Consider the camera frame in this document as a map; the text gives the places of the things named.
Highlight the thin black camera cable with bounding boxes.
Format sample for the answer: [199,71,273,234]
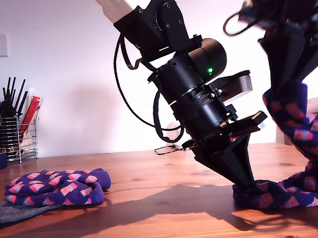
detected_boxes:
[222,10,255,37]

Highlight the red paper packet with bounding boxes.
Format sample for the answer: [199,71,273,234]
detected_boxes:
[18,95,44,134]

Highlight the wire napkin rack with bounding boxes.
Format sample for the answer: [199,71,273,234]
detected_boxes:
[16,118,40,163]

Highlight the purple patterned sock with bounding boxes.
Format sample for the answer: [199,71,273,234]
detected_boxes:
[3,166,113,210]
[226,80,318,212]

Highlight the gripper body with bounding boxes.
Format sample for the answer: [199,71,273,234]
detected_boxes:
[170,83,270,153]

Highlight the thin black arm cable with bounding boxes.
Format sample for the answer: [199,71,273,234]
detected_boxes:
[111,32,183,134]

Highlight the white paper napkins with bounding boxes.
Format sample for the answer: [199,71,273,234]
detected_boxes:
[21,122,39,156]

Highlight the wire utensil holder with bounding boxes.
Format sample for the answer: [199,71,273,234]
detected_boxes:
[0,115,22,162]

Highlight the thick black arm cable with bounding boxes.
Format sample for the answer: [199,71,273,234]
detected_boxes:
[151,89,186,144]

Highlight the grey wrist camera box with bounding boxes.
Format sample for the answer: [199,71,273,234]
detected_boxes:
[209,70,254,103]
[237,0,266,24]

